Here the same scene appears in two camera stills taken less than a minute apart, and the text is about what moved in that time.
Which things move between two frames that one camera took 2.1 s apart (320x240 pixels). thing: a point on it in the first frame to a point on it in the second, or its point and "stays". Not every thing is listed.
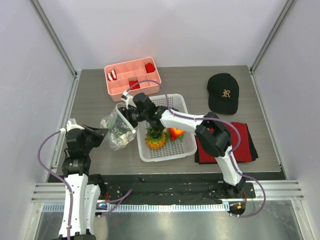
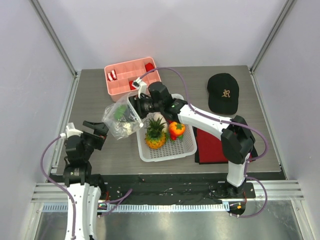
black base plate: (128, 189) stays
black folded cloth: (254, 152) stays
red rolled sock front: (132, 82) stays
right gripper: (128, 114) to (135, 105)
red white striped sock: (112, 76) stays
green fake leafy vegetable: (111, 122) to (119, 111)
